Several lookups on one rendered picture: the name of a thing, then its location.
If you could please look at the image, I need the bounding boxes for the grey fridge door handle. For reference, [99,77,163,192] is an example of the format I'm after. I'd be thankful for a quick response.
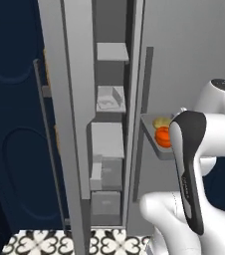
[131,46,154,203]

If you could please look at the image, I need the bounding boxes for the grey freezer door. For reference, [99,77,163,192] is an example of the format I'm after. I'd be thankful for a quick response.
[37,0,97,255]

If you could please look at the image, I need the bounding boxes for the grey freezer rack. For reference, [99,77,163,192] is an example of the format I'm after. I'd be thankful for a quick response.
[96,85,127,114]
[96,42,130,63]

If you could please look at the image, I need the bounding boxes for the dark navy cabinet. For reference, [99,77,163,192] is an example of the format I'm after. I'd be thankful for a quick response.
[0,0,68,255]

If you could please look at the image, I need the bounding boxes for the grey freezer door handle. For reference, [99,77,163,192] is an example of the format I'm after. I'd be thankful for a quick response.
[32,58,68,233]

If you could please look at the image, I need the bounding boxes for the grey freezer drawer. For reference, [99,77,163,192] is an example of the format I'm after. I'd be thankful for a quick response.
[101,157,123,189]
[91,190,122,217]

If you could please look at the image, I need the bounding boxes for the grey fridge door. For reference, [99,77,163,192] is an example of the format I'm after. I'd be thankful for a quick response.
[126,0,225,236]

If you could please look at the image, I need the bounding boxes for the yellow potato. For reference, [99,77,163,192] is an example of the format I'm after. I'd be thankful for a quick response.
[152,117,173,130]

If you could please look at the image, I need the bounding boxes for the clear meat container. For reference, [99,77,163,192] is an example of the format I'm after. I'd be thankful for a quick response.
[97,86,125,112]

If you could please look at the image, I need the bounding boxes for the orange door shelf item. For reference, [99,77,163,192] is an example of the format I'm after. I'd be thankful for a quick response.
[43,49,51,92]

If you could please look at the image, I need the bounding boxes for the orange squash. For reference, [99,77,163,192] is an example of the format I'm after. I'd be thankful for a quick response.
[154,126,172,148]

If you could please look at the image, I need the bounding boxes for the grey vegetable container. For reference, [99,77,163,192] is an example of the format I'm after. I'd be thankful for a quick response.
[139,113,177,161]

